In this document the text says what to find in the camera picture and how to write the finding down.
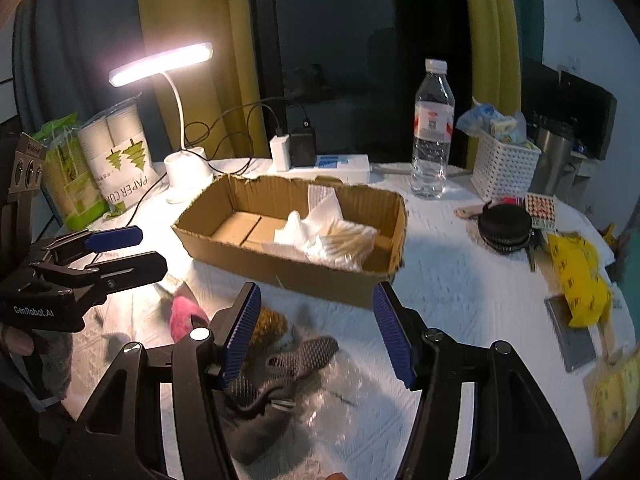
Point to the person's left hand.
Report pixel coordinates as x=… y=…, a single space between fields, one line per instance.
x=15 y=342

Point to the clear water bottle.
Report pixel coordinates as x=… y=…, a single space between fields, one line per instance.
x=432 y=150

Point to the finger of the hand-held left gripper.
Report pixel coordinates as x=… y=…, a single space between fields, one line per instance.
x=112 y=237
x=135 y=270

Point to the yellow curtain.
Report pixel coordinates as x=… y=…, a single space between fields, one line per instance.
x=200 y=15
x=492 y=25

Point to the yellow patterned cloth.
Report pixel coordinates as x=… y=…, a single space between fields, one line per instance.
x=580 y=280

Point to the steel mug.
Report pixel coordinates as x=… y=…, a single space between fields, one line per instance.
x=550 y=160

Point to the pale yellow packet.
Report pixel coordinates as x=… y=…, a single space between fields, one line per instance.
x=510 y=130

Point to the white plastic basket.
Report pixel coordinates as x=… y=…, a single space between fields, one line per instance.
x=502 y=170

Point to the white desk lamp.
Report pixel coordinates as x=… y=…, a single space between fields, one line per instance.
x=187 y=170

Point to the black monitor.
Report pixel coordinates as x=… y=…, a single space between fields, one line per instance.
x=585 y=110

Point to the blue white packet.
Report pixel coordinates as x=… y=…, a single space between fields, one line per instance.
x=477 y=117

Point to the cotton swab packet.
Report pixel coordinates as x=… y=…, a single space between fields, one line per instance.
x=345 y=245

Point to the yellow sponge pack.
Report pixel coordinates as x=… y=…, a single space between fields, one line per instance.
x=615 y=405

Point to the green packet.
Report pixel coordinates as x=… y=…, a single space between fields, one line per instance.
x=65 y=180

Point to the white tissue paper pile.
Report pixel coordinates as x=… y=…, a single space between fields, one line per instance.
x=295 y=235

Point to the grey knitted sock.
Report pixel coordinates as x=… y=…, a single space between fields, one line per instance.
x=270 y=405

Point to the paper cup package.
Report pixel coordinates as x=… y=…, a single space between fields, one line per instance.
x=120 y=160

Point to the golden brown scrubber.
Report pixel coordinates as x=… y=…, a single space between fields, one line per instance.
x=270 y=327

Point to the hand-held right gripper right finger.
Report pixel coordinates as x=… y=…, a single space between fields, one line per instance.
x=395 y=335

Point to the black round zip case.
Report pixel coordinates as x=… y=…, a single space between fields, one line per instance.
x=502 y=227

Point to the pink fluffy cloth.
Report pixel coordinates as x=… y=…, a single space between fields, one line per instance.
x=185 y=317

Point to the black charger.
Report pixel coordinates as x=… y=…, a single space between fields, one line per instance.
x=303 y=145

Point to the white charger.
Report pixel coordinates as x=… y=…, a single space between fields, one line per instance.
x=280 y=152

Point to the brown cardboard box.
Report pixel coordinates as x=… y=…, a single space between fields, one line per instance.
x=320 y=285

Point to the clear plastic bag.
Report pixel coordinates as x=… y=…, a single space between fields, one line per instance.
x=360 y=410

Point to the white power strip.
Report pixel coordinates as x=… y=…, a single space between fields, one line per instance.
x=345 y=166

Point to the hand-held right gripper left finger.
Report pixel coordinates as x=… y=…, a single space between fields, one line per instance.
x=242 y=330

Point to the red patterned small box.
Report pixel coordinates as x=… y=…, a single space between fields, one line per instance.
x=542 y=212

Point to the grey flat card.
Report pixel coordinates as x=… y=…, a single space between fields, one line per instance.
x=572 y=340

